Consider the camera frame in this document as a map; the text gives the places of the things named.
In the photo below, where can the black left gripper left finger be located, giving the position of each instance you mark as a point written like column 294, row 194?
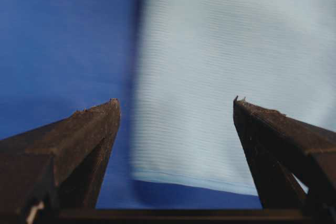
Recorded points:
column 59, row 165

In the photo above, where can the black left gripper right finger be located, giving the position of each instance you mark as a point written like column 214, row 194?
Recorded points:
column 292, row 164

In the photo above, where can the light blue towel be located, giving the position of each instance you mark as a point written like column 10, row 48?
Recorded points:
column 196, row 56

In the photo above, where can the royal blue table cloth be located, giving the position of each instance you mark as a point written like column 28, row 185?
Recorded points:
column 59, row 56

